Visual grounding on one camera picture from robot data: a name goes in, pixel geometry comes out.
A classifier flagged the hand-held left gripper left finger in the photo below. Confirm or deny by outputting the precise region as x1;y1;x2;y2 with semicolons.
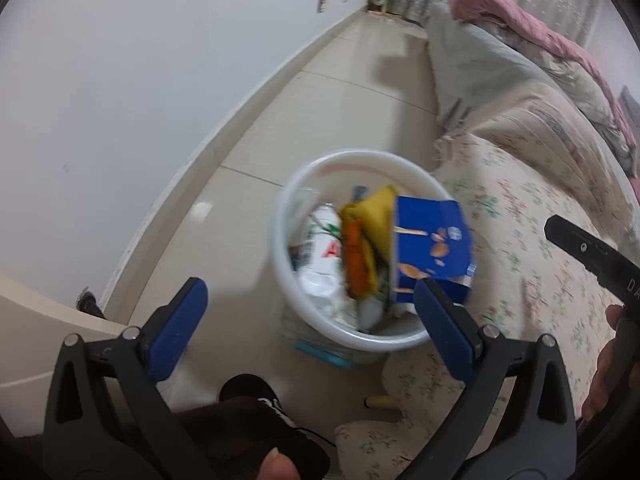
42;277;209;480

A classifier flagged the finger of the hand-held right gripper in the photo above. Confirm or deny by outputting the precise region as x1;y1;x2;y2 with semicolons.
544;215;623;286

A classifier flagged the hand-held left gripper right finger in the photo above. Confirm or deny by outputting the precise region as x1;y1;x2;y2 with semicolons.
400;278;578;480

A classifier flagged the blue cookie package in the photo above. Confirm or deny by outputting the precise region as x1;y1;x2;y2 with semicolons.
391;195;477;307

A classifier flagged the yellow snack wrapper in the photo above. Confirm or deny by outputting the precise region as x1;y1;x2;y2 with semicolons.
341;219;379;297

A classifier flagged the white plastic trash bin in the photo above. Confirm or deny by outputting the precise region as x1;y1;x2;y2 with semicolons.
272;148;453;352

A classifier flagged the yellow sponge block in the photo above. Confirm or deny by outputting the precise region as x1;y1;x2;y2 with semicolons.
349;186;397;262

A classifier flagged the white bottle with green label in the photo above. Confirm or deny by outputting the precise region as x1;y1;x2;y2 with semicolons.
299;203;346;281

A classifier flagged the person's right hand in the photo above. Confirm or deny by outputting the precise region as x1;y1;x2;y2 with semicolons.
581;305;626;422

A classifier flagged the person's left hand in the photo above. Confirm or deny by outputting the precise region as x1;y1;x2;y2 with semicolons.
260;447;299;480

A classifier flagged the black shoe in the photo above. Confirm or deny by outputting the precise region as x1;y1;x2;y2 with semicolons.
220;374;282;412

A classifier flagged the light blue plastic piece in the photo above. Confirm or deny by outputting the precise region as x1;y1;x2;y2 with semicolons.
294;339;352;369

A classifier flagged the beige cabinet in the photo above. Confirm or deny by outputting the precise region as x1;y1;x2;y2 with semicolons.
0;274;128;401

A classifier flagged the grey bed sheet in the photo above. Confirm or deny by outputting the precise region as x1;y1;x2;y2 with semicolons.
425;2;640;176

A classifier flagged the pink and beige quilt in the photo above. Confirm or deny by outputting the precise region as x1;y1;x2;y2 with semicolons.
450;0;640;161

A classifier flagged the black cable plug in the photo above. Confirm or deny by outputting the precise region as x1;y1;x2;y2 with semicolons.
76;287;107;319

